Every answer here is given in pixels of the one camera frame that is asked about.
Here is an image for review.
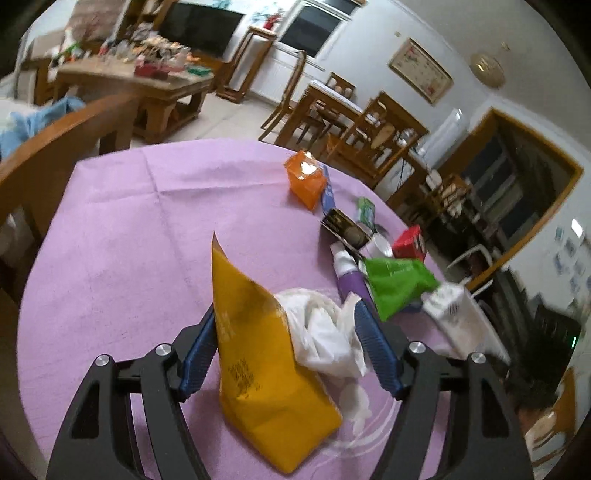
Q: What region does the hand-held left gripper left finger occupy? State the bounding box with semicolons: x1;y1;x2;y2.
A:
46;302;220;480

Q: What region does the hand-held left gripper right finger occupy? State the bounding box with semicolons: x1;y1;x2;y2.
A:
353;298;536;480

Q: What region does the yellow paper bag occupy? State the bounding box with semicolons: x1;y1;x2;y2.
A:
211;231;343;475

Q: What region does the white plastic bag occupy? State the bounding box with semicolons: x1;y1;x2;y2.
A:
274;287;370;379

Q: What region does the orange snack packet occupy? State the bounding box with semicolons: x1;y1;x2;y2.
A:
283;150;325;212

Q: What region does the green plastic packet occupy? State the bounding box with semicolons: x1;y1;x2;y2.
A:
360;257;441;321

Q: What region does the purple bottle with white cap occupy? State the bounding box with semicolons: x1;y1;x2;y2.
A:
329;242;372;305

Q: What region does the white carton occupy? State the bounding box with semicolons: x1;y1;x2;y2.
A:
421;281;511;365

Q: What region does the white round cup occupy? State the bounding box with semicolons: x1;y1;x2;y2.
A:
360;233;394;260

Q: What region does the red box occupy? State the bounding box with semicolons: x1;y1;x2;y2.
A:
392;225;428;259

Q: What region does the black and gold packet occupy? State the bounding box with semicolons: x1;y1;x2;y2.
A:
320;209;372;252

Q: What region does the small green box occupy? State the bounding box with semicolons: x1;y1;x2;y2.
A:
356;198;377;229

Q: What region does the purple tablecloth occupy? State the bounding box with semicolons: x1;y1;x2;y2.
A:
16;138;509;480

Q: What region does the wooden dining chair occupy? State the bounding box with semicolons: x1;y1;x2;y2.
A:
418;173;474;222
325;91;428;185
325;71;357;100

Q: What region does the wood-framed glass door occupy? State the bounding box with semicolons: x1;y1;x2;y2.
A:
434;108;585;291

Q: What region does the white air conditioner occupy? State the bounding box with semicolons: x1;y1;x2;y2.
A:
422;108;465;162

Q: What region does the wooden armchair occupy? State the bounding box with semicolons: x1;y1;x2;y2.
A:
0;92;141;259

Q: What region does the wooden dining table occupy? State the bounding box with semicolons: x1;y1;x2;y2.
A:
288;79;430;153

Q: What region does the wooden coffee table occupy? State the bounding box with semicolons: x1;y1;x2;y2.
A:
54;60;215;145

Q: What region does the wooden chair with curved back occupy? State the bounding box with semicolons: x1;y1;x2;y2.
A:
261;50;308;144

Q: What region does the blue cloth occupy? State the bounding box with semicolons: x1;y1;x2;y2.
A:
0;96;86;158

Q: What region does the gold framed picture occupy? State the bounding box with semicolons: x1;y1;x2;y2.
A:
388;38;454;106

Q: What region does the tall wooden side stand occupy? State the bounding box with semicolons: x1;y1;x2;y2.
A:
216;25;278;104

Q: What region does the white radiator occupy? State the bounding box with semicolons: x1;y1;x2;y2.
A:
259;46;333;97

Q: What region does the clutter of small items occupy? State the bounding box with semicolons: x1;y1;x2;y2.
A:
55;25;213;79

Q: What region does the black television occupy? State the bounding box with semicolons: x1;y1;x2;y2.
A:
157;2;245;58

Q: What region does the dark window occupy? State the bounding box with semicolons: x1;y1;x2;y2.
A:
277;0;365;58

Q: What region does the wooden bookshelf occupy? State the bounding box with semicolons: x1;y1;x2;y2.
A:
115;0;178;42

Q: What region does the pink roller blind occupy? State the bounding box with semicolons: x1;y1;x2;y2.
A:
69;0;125;42

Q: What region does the round gold wall lamp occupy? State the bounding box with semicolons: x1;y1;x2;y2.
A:
470;52;506;88

